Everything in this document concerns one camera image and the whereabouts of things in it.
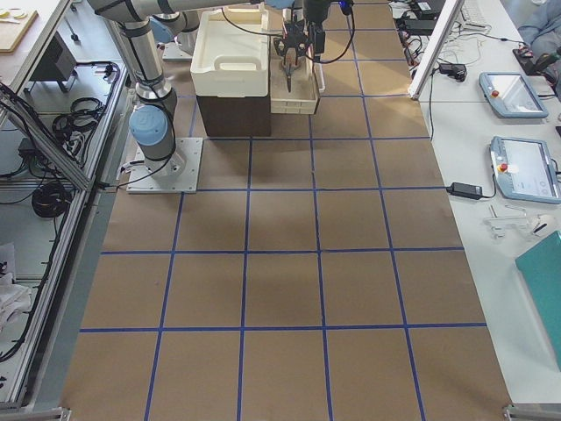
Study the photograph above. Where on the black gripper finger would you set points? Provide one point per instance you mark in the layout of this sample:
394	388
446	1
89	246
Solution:
310	39
318	41
281	46
302	47

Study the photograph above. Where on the orange grey handled scissors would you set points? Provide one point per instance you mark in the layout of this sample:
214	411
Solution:
289	72

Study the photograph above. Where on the white drawer handle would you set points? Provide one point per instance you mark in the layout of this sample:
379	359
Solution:
320	77

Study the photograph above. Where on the brown wooden drawer cabinet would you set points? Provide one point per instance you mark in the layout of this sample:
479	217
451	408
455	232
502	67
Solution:
238	117

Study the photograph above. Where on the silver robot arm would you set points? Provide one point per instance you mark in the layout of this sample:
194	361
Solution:
136	21

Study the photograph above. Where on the white plastic tray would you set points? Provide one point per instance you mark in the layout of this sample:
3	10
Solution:
231	54

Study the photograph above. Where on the far blue teach pendant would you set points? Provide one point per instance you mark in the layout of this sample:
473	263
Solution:
511	95

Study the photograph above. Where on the blue teach pendant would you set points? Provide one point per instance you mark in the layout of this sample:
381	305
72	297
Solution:
511	95
523	170

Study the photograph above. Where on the black power adapter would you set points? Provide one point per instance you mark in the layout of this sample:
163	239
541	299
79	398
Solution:
465	190

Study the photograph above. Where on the near blue teach pendant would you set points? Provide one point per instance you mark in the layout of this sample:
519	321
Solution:
523	170

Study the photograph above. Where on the wooden board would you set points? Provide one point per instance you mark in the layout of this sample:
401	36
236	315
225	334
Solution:
15	24

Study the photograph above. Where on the teal box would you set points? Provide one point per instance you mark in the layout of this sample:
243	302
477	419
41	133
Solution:
540	268

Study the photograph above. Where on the white crumpled cloth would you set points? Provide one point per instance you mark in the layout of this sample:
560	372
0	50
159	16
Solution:
15	299

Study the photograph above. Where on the white aluminium frame post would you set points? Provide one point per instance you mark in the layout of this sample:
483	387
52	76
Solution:
442	29

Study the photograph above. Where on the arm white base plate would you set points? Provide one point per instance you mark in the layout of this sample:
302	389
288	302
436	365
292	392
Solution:
179	174

